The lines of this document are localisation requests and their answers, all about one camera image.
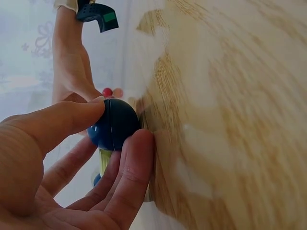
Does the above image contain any dark blue ball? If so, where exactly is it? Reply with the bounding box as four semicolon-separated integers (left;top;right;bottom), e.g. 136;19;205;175
86;97;140;151

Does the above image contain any black wrist band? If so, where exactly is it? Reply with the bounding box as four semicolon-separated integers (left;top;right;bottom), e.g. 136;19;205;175
76;0;120;34

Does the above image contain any person's left hand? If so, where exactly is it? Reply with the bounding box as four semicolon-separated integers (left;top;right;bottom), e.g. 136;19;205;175
0;100;154;230

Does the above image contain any person's right hand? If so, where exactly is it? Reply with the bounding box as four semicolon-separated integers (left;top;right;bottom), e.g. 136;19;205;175
51;4;106;105

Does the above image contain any yellow-green cylinder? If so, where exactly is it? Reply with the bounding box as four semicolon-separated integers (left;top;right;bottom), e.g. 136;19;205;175
98;148;114;177

